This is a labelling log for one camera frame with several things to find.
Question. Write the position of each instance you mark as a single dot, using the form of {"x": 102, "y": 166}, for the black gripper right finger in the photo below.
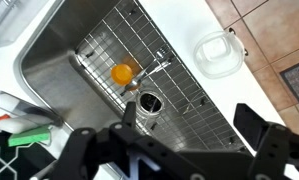
{"x": 279, "y": 153}

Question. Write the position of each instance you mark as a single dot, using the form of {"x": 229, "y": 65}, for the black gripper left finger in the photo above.
{"x": 129, "y": 156}

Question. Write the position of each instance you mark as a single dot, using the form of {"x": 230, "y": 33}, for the clear plastic container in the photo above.
{"x": 219, "y": 53}

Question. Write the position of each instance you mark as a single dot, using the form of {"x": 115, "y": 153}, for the sink drain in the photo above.
{"x": 150, "y": 102}

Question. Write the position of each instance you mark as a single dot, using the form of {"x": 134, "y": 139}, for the small metal spoon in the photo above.
{"x": 132, "y": 85}

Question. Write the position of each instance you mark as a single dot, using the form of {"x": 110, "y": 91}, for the clear sponge holder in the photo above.
{"x": 57, "y": 120}

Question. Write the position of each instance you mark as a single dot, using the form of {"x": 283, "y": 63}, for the orange plastic cup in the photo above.
{"x": 121, "y": 75}

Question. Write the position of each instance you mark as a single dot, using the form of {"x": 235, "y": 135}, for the steel gooseneck faucet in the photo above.
{"x": 44, "y": 170}

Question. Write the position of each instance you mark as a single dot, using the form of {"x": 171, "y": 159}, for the green sponge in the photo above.
{"x": 29, "y": 136}

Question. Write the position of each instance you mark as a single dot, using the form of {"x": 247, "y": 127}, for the metal fork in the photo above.
{"x": 160, "y": 55}

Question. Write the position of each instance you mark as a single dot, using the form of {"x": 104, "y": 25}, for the metal cabinet knob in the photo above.
{"x": 231, "y": 31}
{"x": 246, "y": 51}

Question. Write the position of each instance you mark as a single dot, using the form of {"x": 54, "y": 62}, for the stainless steel sink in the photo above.
{"x": 55, "y": 76}

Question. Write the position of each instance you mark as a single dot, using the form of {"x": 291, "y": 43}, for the white scrub sponge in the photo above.
{"x": 15, "y": 124}

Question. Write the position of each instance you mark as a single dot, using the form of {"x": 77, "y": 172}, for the metal sink grid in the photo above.
{"x": 139, "y": 26}

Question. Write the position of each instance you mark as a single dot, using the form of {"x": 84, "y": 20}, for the red and white scrubber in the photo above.
{"x": 5, "y": 103}

